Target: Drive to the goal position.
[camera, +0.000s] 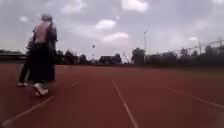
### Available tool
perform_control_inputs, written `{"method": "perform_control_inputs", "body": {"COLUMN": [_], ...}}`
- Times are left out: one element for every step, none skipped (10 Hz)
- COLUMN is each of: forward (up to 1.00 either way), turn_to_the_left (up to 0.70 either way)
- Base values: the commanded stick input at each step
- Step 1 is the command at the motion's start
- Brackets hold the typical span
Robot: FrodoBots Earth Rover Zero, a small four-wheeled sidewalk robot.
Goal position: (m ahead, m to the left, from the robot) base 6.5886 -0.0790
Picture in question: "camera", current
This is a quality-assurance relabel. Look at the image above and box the red running track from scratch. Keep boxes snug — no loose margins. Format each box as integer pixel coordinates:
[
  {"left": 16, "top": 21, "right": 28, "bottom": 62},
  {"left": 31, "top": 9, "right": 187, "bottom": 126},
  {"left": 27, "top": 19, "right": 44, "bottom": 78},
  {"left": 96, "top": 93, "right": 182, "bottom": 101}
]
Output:
[{"left": 0, "top": 63, "right": 224, "bottom": 128}]

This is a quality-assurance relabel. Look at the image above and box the tall floodlight pole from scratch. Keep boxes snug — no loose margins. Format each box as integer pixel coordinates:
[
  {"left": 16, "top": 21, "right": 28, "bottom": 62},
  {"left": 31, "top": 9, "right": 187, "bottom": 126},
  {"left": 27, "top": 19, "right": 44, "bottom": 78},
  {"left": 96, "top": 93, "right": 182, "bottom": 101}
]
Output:
[{"left": 143, "top": 30, "right": 149, "bottom": 64}]

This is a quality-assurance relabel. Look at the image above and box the thin light pole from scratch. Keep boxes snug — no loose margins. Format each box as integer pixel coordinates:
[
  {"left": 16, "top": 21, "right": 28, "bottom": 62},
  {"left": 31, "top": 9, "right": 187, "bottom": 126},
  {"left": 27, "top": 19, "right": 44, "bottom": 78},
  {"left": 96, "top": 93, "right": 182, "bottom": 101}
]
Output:
[{"left": 91, "top": 44, "right": 96, "bottom": 63}]

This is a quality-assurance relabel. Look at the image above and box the wire fence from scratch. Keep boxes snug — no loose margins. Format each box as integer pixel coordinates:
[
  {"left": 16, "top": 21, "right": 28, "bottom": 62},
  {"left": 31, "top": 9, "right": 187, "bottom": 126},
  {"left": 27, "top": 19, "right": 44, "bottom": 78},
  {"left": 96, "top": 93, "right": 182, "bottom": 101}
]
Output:
[{"left": 173, "top": 39, "right": 224, "bottom": 66}]

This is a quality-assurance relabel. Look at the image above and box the tree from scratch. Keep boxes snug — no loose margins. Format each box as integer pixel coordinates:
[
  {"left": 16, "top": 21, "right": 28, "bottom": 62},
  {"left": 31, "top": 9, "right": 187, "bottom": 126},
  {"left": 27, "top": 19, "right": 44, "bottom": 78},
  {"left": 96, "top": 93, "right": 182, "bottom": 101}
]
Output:
[{"left": 131, "top": 47, "right": 147, "bottom": 65}]

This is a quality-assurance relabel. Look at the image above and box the person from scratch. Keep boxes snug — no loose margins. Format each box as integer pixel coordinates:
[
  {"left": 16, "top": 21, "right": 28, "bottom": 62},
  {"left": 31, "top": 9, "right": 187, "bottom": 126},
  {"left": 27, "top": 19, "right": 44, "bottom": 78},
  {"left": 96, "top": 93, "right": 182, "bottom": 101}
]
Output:
[
  {"left": 17, "top": 36, "right": 35, "bottom": 88},
  {"left": 30, "top": 13, "right": 59, "bottom": 97}
]

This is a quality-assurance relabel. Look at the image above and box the row of trees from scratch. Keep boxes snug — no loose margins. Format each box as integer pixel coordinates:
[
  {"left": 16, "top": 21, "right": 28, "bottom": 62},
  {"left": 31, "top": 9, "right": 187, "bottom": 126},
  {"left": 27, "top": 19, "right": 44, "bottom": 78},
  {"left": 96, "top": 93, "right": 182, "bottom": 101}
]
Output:
[{"left": 54, "top": 49, "right": 88, "bottom": 66}]

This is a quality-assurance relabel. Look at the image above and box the long low building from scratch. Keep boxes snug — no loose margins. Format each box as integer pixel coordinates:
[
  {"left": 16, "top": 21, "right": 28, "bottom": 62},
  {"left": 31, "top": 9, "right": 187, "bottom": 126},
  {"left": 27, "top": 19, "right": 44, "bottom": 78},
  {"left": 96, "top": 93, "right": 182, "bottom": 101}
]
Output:
[{"left": 0, "top": 49, "right": 28, "bottom": 64}]

